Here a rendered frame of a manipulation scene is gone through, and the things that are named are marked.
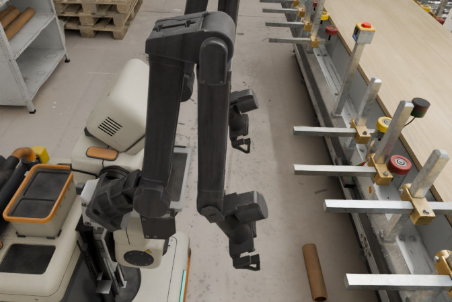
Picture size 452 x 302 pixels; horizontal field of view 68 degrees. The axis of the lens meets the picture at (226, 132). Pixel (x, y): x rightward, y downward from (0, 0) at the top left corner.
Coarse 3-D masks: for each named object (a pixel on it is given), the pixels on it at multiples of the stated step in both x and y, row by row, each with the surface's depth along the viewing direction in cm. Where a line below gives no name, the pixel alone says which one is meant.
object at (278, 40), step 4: (272, 36) 233; (268, 40) 233; (272, 40) 232; (276, 40) 232; (280, 40) 232; (284, 40) 232; (288, 40) 232; (292, 40) 232; (296, 40) 232; (300, 40) 232; (304, 40) 232; (308, 40) 232; (320, 40) 232; (324, 40) 232; (328, 40) 232; (324, 44) 234; (328, 44) 234
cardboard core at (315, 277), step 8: (304, 248) 197; (312, 248) 194; (304, 256) 195; (312, 256) 191; (312, 264) 187; (312, 272) 184; (320, 272) 184; (312, 280) 182; (320, 280) 180; (312, 288) 179; (320, 288) 177; (312, 296) 178; (320, 296) 175
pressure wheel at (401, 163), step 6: (396, 156) 135; (402, 156) 136; (390, 162) 133; (396, 162) 133; (402, 162) 132; (408, 162) 133; (390, 168) 134; (396, 168) 131; (402, 168) 130; (408, 168) 131; (402, 174) 132
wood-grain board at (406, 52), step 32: (352, 0) 273; (384, 0) 277; (352, 32) 225; (384, 32) 228; (416, 32) 231; (448, 32) 233; (384, 64) 194; (416, 64) 196; (448, 64) 198; (384, 96) 169; (416, 96) 170; (448, 96) 172; (416, 128) 151; (448, 128) 152; (416, 160) 136; (448, 192) 123
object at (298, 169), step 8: (296, 168) 134; (304, 168) 134; (312, 168) 134; (320, 168) 135; (328, 168) 135; (336, 168) 135; (344, 168) 135; (352, 168) 136; (360, 168) 136; (368, 168) 136; (360, 176) 136; (368, 176) 136; (400, 176) 136
